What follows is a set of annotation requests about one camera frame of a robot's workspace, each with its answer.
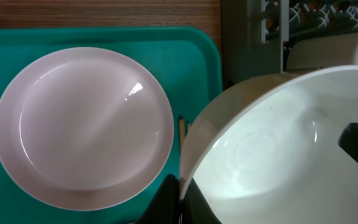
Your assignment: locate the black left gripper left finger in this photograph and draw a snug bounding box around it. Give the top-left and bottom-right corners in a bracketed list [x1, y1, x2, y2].
[135, 174, 179, 224]

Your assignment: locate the cream plastic cup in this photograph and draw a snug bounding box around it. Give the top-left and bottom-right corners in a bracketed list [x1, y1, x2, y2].
[287, 33, 358, 70]

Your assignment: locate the cream bowl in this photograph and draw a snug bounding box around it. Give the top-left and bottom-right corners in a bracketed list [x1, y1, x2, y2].
[180, 65, 358, 223]

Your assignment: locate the pink plate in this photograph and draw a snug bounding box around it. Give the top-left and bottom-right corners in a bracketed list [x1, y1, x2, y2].
[0, 47, 174, 211]

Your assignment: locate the teal plastic tray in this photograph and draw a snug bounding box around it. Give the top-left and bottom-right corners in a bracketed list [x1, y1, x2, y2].
[0, 27, 222, 223]

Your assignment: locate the grey dishwasher rack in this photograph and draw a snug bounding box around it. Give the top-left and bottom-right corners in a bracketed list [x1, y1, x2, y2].
[222, 0, 358, 84]

